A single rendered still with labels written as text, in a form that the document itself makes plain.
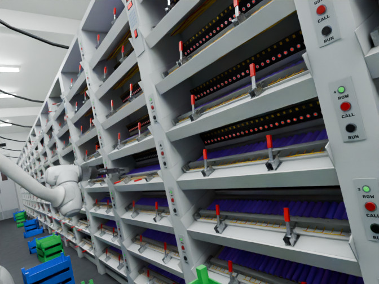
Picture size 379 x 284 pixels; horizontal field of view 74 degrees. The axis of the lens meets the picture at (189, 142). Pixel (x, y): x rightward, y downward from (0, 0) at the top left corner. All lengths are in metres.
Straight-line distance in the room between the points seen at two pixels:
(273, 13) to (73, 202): 1.13
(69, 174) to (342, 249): 1.21
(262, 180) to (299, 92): 0.25
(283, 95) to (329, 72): 0.11
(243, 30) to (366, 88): 0.33
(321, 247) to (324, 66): 0.41
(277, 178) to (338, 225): 0.17
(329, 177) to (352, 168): 0.06
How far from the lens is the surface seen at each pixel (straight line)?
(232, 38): 0.75
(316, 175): 0.63
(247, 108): 0.71
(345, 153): 0.59
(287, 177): 0.67
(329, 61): 0.59
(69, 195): 1.35
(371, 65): 0.58
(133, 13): 1.20
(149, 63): 1.08
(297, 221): 0.77
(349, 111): 0.58
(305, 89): 0.62
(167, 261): 1.32
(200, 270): 0.65
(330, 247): 0.71
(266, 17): 0.70
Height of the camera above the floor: 0.83
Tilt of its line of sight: 2 degrees up
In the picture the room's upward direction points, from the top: 13 degrees counter-clockwise
